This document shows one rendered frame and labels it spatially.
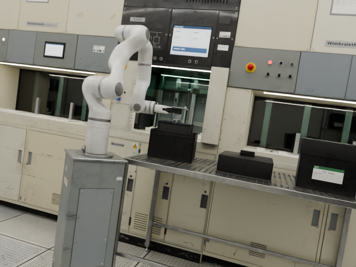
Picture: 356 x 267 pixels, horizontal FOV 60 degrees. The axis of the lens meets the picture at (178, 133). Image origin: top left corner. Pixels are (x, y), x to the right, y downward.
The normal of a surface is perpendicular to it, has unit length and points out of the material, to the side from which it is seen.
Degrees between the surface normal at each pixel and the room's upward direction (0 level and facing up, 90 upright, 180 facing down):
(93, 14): 90
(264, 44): 90
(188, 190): 90
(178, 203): 90
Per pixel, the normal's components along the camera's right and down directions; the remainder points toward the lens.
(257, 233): -0.29, 0.01
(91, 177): 0.47, 0.12
